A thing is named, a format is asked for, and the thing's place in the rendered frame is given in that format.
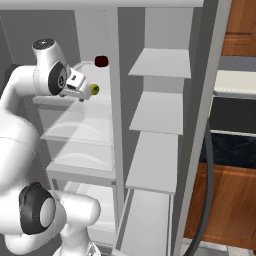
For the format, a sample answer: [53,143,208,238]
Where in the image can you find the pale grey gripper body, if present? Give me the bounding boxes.
[59,82,93,102]

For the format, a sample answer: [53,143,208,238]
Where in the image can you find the yellow-green pear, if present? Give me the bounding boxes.
[89,83,101,96]

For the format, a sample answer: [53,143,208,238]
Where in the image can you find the clear crisper drawer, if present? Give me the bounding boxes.
[39,99,114,147]
[45,139,117,182]

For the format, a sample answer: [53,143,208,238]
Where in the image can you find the dark red-brown mushroom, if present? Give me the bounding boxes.
[94,55,109,68]

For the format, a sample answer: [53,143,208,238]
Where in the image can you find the grey fridge body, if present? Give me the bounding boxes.
[0,0,205,256]

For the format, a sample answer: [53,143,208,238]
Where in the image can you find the small grey door shelf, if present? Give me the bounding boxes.
[127,47,193,80]

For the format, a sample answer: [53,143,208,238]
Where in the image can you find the grey fridge door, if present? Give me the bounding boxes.
[114,0,233,256]

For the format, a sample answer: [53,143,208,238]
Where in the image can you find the large grey door shelf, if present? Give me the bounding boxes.
[115,188,175,256]

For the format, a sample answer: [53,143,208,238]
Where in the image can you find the white and black microwave oven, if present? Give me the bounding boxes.
[209,69,256,136]

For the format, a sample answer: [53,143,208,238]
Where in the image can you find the wooden base cupboards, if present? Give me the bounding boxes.
[183,161,256,251]

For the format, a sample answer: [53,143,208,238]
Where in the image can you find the dark grey fridge door handle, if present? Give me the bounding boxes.
[185,119,216,256]

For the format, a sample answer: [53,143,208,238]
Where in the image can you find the wooden wall cupboards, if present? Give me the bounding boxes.
[221,0,256,57]

